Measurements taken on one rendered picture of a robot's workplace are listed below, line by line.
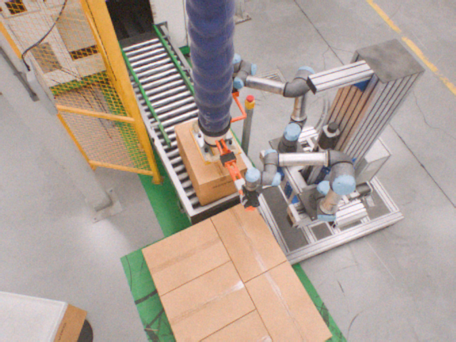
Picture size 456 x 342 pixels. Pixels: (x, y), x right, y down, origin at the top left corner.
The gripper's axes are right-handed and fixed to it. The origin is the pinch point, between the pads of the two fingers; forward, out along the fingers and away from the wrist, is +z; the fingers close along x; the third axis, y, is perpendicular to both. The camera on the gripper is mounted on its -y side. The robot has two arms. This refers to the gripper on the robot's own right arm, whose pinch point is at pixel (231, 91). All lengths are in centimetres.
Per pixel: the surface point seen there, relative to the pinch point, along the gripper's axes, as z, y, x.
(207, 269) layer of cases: 73, 100, -62
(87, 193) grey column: 88, -10, -135
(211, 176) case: 32, 46, -36
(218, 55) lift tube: -76, 41, -29
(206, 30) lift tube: -91, 41, -34
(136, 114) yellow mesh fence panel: 14, -18, -72
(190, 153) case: 31, 20, -44
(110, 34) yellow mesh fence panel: -58, -17, -73
